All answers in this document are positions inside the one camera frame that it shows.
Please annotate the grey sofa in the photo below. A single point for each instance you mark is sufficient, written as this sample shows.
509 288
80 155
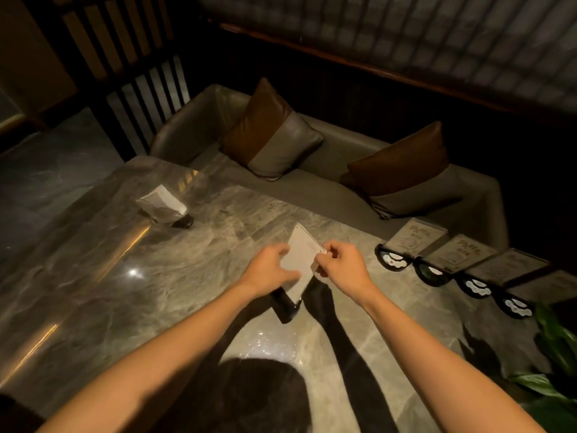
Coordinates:
315 175

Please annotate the person's left hand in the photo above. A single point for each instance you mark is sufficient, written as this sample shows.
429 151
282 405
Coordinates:
264 269

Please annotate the acrylic table sign black base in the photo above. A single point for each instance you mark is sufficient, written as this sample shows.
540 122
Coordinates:
450 261
532 295
408 245
164 207
300 266
500 272

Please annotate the green plant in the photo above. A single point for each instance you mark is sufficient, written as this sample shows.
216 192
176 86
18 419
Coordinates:
552 356

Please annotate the dark slatted wooden partition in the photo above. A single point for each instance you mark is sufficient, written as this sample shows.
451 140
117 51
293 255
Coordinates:
121 76

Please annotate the person's right forearm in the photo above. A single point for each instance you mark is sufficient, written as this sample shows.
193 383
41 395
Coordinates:
432 365

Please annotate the brown and grey cushion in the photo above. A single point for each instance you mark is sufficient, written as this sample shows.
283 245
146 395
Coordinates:
401 171
270 130

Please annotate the person's left thumb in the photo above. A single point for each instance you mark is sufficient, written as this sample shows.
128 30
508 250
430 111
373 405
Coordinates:
288 275

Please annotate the person's left forearm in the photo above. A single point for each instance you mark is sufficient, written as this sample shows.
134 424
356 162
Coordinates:
148 365

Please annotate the person's right hand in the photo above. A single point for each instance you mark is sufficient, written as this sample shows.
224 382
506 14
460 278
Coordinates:
347 270

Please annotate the person's right thumb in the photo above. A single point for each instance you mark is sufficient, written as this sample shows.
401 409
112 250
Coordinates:
321 266

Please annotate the grid patterned window screen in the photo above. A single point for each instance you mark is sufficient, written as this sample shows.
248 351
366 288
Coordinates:
405 40

